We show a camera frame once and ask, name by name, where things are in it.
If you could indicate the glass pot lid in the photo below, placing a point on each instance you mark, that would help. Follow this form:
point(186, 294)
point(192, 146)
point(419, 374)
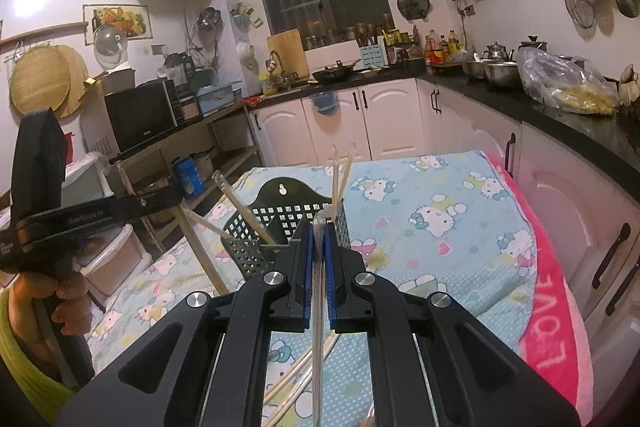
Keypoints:
point(110, 46)

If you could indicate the hanging wire strainer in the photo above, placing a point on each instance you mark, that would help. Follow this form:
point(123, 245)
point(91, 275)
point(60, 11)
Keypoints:
point(581, 13)

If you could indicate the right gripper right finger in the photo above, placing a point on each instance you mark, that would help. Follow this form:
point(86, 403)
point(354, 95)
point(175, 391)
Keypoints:
point(432, 363)

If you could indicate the white plastic drawer unit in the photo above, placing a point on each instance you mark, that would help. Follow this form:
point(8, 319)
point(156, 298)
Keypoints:
point(114, 256)

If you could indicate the blender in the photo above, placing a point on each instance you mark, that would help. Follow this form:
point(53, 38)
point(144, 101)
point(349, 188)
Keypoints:
point(179, 67)

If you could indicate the clear plastic bag of food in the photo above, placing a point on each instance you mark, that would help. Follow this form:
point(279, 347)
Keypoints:
point(573, 86)

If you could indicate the bamboo chopstick pair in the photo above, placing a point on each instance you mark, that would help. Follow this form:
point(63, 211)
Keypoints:
point(340, 177)
point(186, 219)
point(289, 391)
point(317, 312)
point(247, 214)

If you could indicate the blue canister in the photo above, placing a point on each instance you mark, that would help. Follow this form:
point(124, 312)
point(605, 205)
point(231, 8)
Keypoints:
point(188, 176)

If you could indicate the wooden cutting board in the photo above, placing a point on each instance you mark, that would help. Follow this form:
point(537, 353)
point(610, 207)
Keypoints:
point(289, 46)

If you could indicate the hanging dark pot lid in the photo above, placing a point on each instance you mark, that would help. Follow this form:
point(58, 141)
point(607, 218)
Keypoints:
point(414, 9)

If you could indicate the stainless steel pot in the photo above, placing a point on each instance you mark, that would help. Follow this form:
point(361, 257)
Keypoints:
point(502, 73)

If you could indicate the ginger root pile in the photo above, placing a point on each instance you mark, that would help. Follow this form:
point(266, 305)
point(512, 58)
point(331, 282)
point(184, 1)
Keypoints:
point(629, 86)

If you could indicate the black wok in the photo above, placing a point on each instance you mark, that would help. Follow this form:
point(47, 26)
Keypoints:
point(335, 73)

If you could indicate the round bamboo tray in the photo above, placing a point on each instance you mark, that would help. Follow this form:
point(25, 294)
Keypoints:
point(40, 80)

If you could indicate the person's left hand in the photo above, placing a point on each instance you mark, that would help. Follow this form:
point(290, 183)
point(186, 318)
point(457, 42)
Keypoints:
point(72, 305)

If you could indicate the black microwave oven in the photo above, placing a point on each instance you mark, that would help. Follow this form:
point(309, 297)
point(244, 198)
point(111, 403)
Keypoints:
point(111, 124)

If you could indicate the green plastic utensil holder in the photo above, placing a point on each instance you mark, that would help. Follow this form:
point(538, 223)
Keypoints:
point(280, 205)

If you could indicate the framed fruit picture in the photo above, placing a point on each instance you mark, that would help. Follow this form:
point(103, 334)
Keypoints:
point(132, 19)

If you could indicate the Hello Kitty blue tablecloth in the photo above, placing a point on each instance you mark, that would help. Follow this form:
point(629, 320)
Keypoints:
point(429, 223)

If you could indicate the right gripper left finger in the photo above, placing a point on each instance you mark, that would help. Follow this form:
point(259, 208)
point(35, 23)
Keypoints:
point(205, 362)

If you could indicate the steel kettle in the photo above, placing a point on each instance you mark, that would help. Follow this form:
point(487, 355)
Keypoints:
point(497, 52)

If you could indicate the pink LOVE blanket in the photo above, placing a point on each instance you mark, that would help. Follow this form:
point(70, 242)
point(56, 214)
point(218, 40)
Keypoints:
point(555, 341)

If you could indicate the blue knife block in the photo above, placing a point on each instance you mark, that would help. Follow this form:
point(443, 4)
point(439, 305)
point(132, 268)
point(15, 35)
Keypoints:
point(372, 57)

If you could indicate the wooden shelf rack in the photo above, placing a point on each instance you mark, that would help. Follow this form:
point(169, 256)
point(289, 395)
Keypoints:
point(224, 136)

